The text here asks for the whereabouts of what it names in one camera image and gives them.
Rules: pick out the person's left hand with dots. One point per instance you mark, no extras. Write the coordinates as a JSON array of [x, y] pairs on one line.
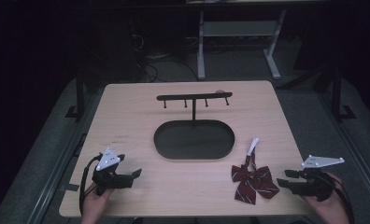
[[95, 203]]

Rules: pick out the black metal stand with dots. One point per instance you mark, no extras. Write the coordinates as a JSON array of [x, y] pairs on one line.
[[338, 93], [78, 96]]

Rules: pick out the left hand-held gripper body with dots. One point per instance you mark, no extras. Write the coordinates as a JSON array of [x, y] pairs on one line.
[[111, 178]]

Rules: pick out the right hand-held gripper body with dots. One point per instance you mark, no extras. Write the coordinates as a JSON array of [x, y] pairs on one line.
[[314, 182]]

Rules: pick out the dark red striped bow tie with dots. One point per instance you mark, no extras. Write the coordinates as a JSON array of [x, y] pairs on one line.
[[254, 180]]

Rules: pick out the person's right hand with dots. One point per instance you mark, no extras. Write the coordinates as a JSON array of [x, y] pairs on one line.
[[329, 208]]

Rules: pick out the grey metal table frame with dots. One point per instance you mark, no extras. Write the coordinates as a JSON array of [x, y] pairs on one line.
[[237, 40]]

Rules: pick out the black hook rack with tray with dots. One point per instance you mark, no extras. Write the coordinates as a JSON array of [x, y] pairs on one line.
[[194, 133]]

